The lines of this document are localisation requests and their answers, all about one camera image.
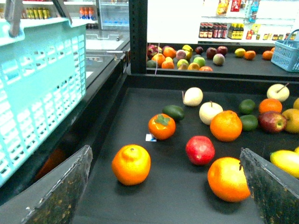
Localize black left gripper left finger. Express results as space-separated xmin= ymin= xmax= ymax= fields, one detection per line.
xmin=0 ymin=145 xmax=93 ymax=224

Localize dark soy sauce bottles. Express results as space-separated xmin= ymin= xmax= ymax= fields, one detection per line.
xmin=199 ymin=22 xmax=228 ymax=39

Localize small white blue card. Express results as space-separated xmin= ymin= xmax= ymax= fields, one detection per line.
xmin=145 ymin=133 xmax=157 ymax=142

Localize green lime upper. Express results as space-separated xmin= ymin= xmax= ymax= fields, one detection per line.
xmin=239 ymin=99 xmax=256 ymax=115

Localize red pomegranate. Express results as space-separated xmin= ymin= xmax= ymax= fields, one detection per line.
xmin=185 ymin=136 xmax=215 ymax=166

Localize green lime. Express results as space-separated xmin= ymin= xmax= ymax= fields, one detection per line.
xmin=240 ymin=114 xmax=258 ymax=132
xmin=239 ymin=99 xmax=256 ymax=115

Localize large orange front right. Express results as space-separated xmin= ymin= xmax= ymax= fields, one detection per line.
xmin=207 ymin=157 xmax=250 ymax=203

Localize small orange tangerine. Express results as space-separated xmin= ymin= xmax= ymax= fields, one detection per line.
xmin=259 ymin=98 xmax=283 ymax=113

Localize black metal shelf post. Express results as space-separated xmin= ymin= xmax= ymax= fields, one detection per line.
xmin=128 ymin=0 xmax=148 ymax=74

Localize orange with navel bump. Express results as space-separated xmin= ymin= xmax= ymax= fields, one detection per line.
xmin=111 ymin=144 xmax=151 ymax=186

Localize yellow label bottles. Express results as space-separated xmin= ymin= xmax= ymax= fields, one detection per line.
xmin=227 ymin=23 xmax=244 ymax=40

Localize red apple on shelf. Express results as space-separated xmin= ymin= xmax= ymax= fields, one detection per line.
xmin=258 ymin=111 xmax=287 ymax=133

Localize grey basket handle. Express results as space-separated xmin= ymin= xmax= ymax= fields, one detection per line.
xmin=4 ymin=0 xmax=72 ymax=37

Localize yellow pear right edge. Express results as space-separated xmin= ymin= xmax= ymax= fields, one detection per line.
xmin=282 ymin=108 xmax=299 ymax=133

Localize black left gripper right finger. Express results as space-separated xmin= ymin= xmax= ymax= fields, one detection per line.
xmin=240 ymin=148 xmax=299 ymax=224

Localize green lime lower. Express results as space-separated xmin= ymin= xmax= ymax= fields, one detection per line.
xmin=240 ymin=114 xmax=258 ymax=132

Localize small blue basket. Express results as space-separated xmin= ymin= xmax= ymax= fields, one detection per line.
xmin=271 ymin=29 xmax=299 ymax=72

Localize large orange centre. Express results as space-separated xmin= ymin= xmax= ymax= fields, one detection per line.
xmin=210 ymin=110 xmax=242 ymax=142

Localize large orange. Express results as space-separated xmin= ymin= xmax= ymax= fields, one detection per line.
xmin=210 ymin=110 xmax=242 ymax=142
xmin=207 ymin=157 xmax=250 ymax=203

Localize white pear rear left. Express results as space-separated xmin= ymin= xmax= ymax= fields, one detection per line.
xmin=183 ymin=87 xmax=203 ymax=107

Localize orange persimmon green calyx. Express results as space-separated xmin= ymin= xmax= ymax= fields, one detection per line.
xmin=148 ymin=113 xmax=176 ymax=140

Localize white pear rear right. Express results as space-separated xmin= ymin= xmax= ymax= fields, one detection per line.
xmin=267 ymin=84 xmax=290 ymax=103

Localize dark green avocado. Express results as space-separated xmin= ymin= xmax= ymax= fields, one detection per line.
xmin=162 ymin=105 xmax=185 ymax=122

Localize teal plastic shopping basket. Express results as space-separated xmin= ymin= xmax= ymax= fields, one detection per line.
xmin=0 ymin=18 xmax=86 ymax=184

